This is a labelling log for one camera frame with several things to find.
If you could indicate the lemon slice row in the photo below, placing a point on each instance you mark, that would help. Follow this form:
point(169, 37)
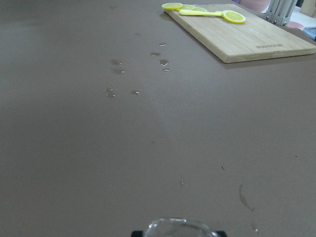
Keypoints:
point(179, 6)

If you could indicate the small clear glass cup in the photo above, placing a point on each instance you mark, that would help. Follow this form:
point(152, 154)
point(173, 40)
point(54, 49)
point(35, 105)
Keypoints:
point(178, 227)

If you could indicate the pink plastic cup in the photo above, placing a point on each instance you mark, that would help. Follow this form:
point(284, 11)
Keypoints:
point(256, 5)

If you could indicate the wooden cutting board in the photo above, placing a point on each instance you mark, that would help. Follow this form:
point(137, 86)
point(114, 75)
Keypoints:
point(256, 39)

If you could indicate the yellow plastic knife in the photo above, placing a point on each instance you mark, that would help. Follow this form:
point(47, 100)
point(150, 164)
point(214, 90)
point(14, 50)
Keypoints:
point(199, 13)

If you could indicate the lemon slice on knife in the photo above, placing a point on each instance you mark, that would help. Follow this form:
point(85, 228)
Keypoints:
point(233, 17)

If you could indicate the aluminium frame post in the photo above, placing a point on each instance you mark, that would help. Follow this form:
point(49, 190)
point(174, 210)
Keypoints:
point(279, 11)

